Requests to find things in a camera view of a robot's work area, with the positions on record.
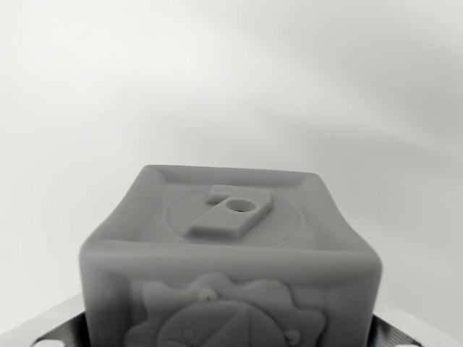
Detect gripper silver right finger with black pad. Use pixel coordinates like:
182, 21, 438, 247
369, 311, 428, 347

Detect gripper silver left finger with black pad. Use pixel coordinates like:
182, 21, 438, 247
0, 293, 88, 347

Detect grey embossed toy cube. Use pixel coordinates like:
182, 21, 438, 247
78, 163, 384, 347

